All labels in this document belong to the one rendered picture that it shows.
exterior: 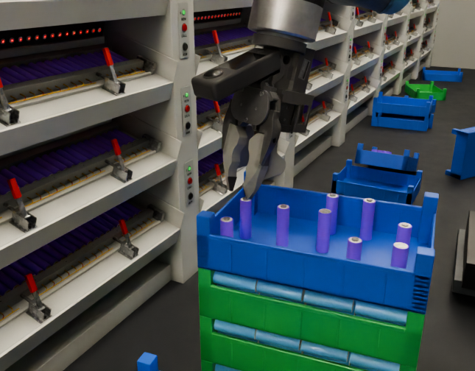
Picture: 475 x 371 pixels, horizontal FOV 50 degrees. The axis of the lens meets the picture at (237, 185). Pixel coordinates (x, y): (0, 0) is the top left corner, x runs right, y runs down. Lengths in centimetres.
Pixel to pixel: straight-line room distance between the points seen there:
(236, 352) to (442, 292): 83
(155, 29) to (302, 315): 77
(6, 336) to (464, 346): 96
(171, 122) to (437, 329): 80
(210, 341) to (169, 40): 71
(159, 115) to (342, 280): 75
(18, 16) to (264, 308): 59
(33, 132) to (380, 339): 64
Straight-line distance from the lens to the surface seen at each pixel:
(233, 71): 63
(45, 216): 101
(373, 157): 208
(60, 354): 119
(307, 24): 67
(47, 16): 96
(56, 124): 97
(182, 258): 140
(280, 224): 75
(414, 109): 298
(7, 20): 90
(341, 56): 252
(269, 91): 66
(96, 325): 125
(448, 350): 130
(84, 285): 114
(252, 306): 72
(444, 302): 146
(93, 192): 109
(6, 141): 91
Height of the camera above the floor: 77
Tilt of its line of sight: 22 degrees down
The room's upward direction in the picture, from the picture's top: straight up
